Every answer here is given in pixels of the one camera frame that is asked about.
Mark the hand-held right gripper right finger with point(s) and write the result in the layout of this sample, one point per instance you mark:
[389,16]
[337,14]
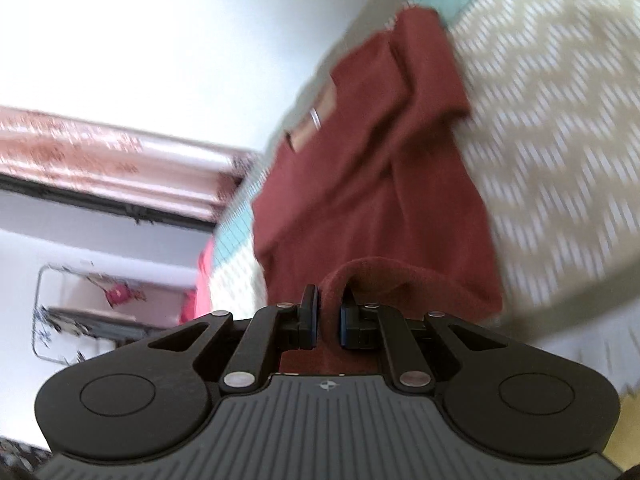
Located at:
[346,325]

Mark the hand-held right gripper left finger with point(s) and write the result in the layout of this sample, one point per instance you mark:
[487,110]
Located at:
[310,320]

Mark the red-brown long-sleeve sweater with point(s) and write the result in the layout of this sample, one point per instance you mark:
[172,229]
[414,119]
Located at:
[370,175]

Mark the pink cloth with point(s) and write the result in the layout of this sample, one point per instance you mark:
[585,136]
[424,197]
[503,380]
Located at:
[202,270]

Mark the pink embroidered curtain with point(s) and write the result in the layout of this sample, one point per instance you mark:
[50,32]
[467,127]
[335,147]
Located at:
[120,160]

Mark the beige and teal patterned blanket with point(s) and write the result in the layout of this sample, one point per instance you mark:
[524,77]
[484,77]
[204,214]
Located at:
[560,135]

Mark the rounded wall mirror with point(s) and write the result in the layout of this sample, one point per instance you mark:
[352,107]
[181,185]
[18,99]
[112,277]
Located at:
[75,310]

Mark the black window frame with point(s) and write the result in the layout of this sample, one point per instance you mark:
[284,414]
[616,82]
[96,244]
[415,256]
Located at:
[100,202]

